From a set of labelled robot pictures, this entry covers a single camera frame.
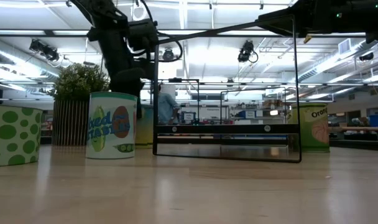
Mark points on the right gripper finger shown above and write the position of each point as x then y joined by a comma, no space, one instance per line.
285,21

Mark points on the teal yellow carrots can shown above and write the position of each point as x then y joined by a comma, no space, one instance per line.
145,130

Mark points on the white mixed vegetables can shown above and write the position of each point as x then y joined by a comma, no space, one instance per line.
111,124

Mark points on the green oranges can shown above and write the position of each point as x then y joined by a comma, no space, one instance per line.
316,137

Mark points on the green polka dot peas can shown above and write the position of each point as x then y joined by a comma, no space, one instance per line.
15,133

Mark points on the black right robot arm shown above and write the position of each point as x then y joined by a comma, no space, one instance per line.
360,15

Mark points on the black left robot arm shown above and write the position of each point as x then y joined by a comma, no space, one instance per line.
99,12

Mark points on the person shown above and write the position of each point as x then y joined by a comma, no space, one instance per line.
167,107

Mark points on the potted plant in striped pot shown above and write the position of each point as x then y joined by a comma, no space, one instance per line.
71,121

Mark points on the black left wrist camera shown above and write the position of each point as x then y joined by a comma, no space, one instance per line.
144,34

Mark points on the black overhead camera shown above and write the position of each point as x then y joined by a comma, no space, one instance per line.
168,54
366,56
246,51
44,49

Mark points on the black overhead frame bar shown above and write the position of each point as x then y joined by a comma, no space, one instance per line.
67,35

